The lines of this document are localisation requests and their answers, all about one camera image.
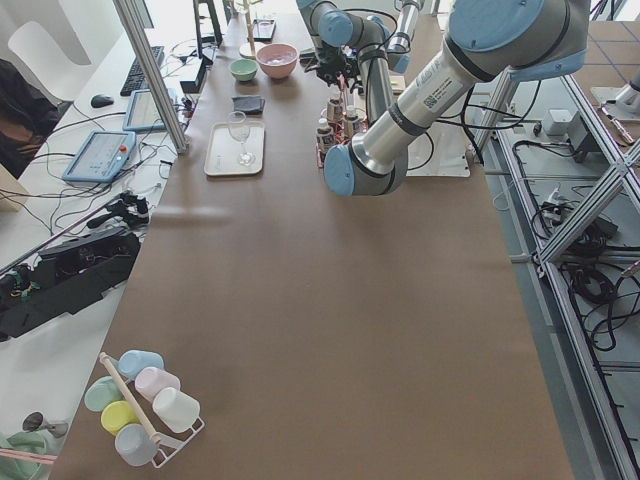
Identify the blue teach pendant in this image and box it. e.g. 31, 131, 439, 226
62, 131, 136, 183
122, 89, 165, 133

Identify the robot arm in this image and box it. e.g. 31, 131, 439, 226
324, 1, 590, 196
297, 1, 424, 125

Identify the green bowl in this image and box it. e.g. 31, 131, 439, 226
229, 58, 258, 82

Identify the pink bowl with ice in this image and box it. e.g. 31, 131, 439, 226
256, 43, 299, 79

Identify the black keyboard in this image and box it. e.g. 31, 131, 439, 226
120, 46, 164, 97

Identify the copper wire bottle basket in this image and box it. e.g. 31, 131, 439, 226
316, 76, 368, 169

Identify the blue teach pendant far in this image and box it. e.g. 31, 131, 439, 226
122, 89, 165, 133

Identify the tea bottle white cap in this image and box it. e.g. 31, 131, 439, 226
326, 96, 344, 123

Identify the black computer mouse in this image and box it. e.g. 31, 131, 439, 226
90, 94, 114, 109

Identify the clear wine glass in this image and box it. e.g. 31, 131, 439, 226
227, 111, 255, 166

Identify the wooden mug tree stand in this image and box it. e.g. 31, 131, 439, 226
234, 0, 265, 60

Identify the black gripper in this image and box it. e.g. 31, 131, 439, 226
315, 43, 358, 83

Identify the aluminium frame post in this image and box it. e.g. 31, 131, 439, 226
113, 0, 188, 154

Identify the cream rabbit tray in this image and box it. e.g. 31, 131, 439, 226
204, 120, 265, 177

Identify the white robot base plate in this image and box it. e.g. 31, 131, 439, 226
407, 123, 470, 178

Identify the pastel cup rack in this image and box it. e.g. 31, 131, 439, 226
84, 350, 205, 469

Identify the black open case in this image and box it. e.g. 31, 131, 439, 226
1, 227, 140, 341

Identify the blue teach pendant near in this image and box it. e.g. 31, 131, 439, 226
62, 131, 136, 183

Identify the grey folded cloth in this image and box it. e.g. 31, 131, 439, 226
232, 95, 266, 115

